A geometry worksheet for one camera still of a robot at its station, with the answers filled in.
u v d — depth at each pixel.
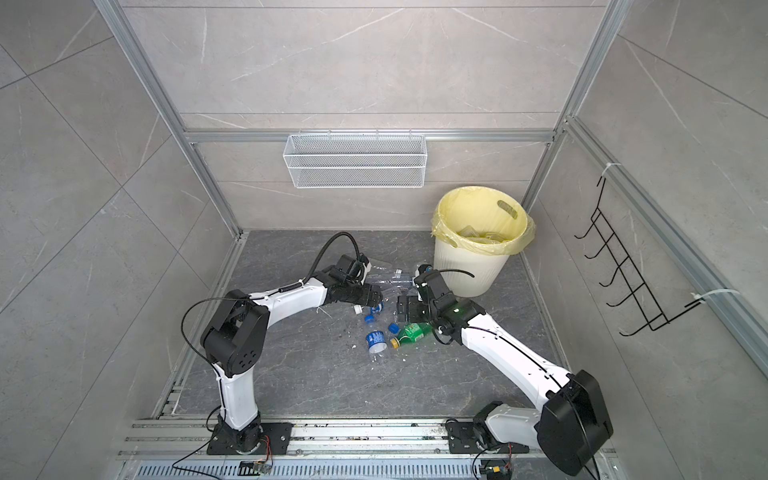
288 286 0.61
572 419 0.39
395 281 1.02
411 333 0.86
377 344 0.85
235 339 0.50
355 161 1.01
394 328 0.90
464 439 0.73
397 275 1.04
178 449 0.73
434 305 0.60
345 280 0.75
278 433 0.74
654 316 0.58
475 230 1.04
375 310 0.93
